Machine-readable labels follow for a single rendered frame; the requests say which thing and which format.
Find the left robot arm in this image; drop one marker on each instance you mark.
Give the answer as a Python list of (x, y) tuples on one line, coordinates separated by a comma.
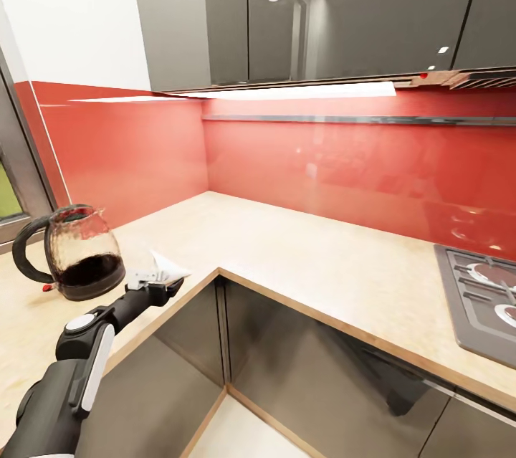
[(49, 417)]

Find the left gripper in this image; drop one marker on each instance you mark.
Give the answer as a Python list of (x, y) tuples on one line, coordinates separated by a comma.
[(154, 294)]

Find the paper coffee filter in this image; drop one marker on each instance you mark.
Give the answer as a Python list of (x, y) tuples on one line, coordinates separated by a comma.
[(175, 271)]

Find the electric kettle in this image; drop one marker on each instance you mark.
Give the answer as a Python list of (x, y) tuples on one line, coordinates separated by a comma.
[(81, 250)]

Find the countertop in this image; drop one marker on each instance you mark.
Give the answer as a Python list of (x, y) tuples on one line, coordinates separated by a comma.
[(379, 287), (31, 320)]

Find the fixed window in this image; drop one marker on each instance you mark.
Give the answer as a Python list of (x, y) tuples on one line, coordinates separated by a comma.
[(25, 192)]

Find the burner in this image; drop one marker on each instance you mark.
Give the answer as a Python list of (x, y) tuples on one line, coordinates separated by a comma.
[(481, 298)]

